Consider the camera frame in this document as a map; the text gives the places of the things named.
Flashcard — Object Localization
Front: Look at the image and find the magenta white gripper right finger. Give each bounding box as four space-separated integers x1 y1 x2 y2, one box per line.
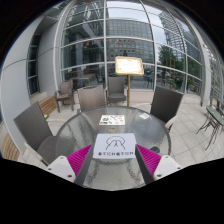
135 145 182 184

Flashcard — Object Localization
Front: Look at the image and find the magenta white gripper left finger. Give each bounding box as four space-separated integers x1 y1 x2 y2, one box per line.
46 145 93 186

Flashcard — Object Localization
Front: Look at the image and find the round glass table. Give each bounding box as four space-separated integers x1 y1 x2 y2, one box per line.
56 106 171 191

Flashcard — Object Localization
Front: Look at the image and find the white printed paper sheet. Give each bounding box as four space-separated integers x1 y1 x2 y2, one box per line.
93 133 136 159

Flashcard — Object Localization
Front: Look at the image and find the colourful menu card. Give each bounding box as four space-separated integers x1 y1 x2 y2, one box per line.
99 115 125 125

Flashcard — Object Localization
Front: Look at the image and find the grey wicker chair right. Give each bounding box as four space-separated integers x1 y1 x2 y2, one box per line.
150 87 183 130

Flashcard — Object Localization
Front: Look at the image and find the wooden bench left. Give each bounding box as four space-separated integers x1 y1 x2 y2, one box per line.
39 96 56 115

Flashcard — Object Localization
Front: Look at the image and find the grey wicker chair back-left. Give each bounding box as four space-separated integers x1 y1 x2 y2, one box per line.
77 85 106 112

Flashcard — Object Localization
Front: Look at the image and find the grey wicker chair far left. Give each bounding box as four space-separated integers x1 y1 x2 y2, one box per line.
54 80 75 111

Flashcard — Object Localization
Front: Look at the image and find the glass side table right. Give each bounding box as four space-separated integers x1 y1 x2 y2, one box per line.
197 106 224 148

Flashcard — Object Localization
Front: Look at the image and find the grey wicker chair far centre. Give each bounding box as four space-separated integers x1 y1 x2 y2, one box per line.
108 76 126 103

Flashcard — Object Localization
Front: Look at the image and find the wooden menu board stand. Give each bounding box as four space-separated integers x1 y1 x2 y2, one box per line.
114 55 145 108

